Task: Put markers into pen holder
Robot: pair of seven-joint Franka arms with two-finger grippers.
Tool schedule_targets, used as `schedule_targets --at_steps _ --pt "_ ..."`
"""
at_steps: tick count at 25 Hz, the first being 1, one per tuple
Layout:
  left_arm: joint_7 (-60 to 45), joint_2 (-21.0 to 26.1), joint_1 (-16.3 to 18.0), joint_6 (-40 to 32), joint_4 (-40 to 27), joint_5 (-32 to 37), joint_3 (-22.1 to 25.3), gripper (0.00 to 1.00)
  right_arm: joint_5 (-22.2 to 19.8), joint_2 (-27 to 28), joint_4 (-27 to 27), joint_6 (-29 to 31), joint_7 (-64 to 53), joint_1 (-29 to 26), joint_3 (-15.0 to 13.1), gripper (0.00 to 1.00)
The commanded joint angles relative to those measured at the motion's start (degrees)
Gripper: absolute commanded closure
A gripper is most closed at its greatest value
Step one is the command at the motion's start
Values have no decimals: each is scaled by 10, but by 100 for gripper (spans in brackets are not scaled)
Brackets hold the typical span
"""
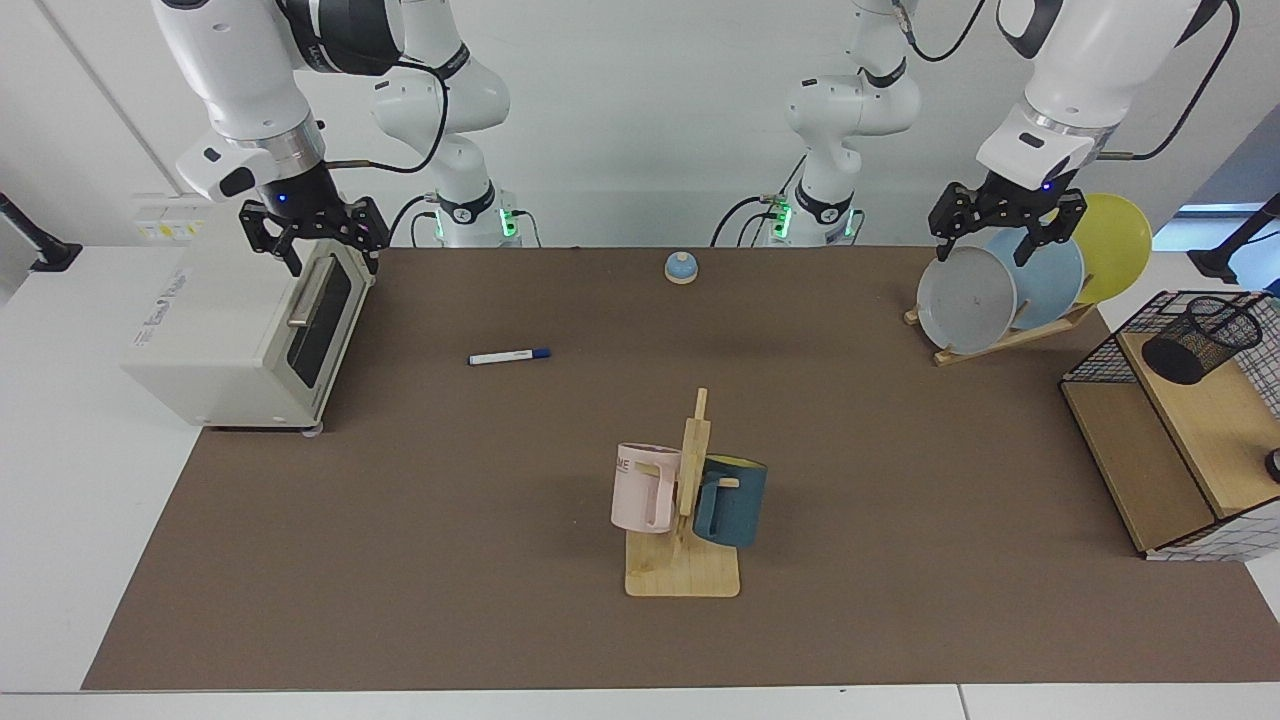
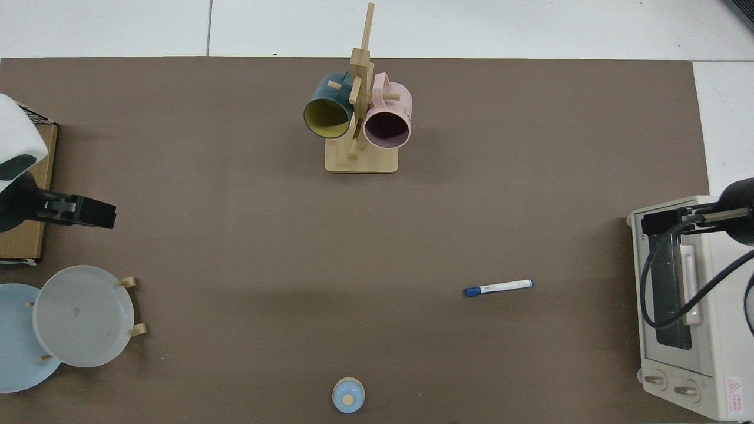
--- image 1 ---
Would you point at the wooden cup stand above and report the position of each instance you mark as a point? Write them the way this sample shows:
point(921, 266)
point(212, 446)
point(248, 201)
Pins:
point(685, 575)

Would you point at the wooden plate rack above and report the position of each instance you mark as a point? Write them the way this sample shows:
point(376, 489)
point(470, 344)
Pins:
point(1010, 340)

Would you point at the dark blue cup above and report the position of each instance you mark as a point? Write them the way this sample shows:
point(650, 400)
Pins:
point(735, 505)

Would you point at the pink cup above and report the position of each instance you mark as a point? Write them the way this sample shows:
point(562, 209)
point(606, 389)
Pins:
point(640, 490)

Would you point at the brown table cloth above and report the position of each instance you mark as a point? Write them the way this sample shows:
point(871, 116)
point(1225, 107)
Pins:
point(500, 550)

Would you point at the grey plate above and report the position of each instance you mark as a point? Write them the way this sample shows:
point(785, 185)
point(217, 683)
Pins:
point(965, 305)

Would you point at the white marker with blue cap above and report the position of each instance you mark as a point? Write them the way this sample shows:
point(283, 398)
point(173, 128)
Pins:
point(505, 356)

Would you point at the pale toaster oven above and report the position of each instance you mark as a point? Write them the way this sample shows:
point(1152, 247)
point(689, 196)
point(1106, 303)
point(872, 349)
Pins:
point(220, 330)

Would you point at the black mesh pen holder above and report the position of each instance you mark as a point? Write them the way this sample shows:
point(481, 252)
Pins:
point(1195, 345)

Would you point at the light blue plate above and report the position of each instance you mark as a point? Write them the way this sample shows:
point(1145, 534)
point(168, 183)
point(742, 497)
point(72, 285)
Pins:
point(1050, 285)

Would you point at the small dark round object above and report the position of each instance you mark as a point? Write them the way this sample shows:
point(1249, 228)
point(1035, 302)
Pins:
point(1274, 466)

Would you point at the small blue round bell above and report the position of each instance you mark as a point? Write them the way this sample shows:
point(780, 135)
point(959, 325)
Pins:
point(681, 268)

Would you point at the yellow plate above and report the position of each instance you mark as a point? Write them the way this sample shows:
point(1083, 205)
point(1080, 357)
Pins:
point(1115, 250)

